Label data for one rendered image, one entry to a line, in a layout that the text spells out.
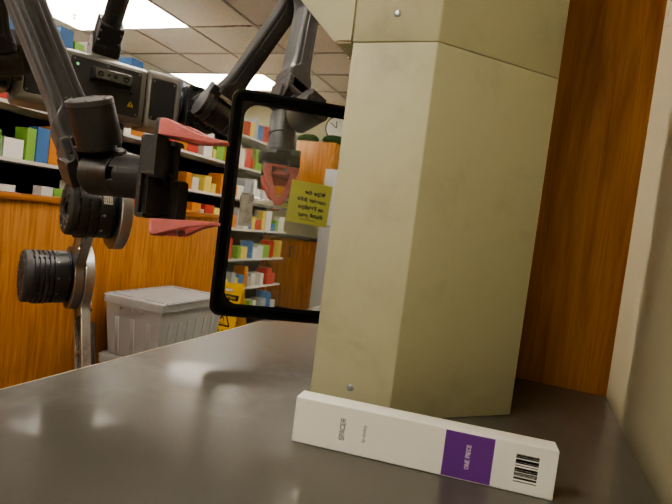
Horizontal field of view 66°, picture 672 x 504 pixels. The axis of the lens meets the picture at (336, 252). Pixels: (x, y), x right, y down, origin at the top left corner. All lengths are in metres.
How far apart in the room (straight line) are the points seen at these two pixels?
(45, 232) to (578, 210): 2.43
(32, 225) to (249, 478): 2.41
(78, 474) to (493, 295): 0.52
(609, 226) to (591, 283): 0.10
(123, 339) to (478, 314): 2.50
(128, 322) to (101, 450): 2.44
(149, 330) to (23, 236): 0.74
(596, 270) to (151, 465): 0.77
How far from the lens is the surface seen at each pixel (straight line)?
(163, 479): 0.51
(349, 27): 0.72
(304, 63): 1.17
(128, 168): 0.69
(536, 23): 0.79
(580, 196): 1.00
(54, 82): 0.84
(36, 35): 0.87
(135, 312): 2.94
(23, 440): 0.59
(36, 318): 2.93
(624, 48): 1.06
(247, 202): 0.91
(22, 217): 2.79
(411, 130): 0.66
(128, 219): 1.46
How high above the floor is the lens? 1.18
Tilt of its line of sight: 3 degrees down
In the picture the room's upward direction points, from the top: 7 degrees clockwise
